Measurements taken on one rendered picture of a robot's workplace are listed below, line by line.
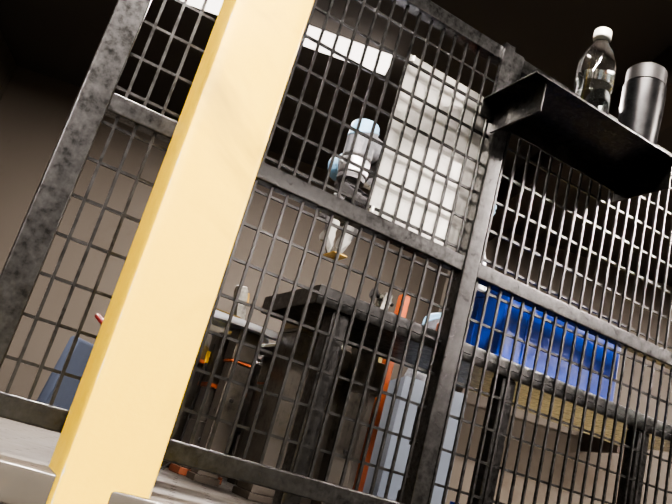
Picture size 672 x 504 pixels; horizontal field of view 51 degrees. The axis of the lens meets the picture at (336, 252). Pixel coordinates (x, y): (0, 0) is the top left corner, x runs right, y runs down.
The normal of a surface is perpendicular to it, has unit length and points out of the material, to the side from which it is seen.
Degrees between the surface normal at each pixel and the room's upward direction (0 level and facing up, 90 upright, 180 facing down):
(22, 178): 90
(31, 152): 90
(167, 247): 90
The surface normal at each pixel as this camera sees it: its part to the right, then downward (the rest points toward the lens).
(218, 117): 0.47, -0.14
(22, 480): 0.20, -0.24
